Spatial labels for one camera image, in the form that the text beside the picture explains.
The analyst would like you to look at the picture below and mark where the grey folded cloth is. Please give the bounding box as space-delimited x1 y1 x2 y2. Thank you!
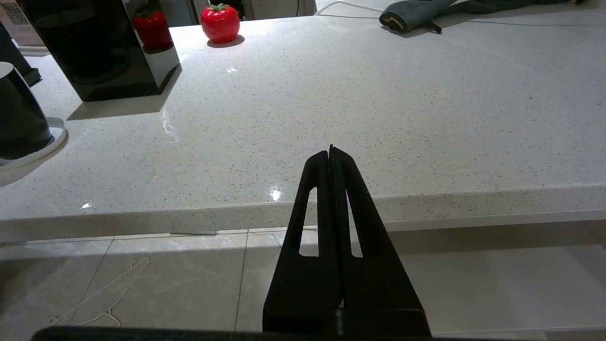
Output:
379 0 540 34

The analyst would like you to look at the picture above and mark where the thin white cable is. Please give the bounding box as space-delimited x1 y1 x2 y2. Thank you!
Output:
315 0 385 19

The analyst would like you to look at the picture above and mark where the white round coaster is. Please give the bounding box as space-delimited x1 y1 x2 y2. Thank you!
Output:
0 117 68 171

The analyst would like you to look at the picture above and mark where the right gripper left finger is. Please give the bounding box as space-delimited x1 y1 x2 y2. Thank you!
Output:
263 151 342 333

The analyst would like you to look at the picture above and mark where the dark mug white inside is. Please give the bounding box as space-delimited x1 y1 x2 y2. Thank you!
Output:
0 62 53 160

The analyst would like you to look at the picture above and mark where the black tissue box white lid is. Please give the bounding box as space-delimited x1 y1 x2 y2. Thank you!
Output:
17 0 181 102

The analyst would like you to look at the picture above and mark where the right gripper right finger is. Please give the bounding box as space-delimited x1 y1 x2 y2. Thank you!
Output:
330 144 431 337

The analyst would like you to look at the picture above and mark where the brown QR code sign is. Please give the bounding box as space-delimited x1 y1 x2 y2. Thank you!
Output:
0 0 50 56

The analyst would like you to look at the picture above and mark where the red tomato shaped ornament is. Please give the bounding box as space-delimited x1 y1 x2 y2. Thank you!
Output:
199 2 241 44

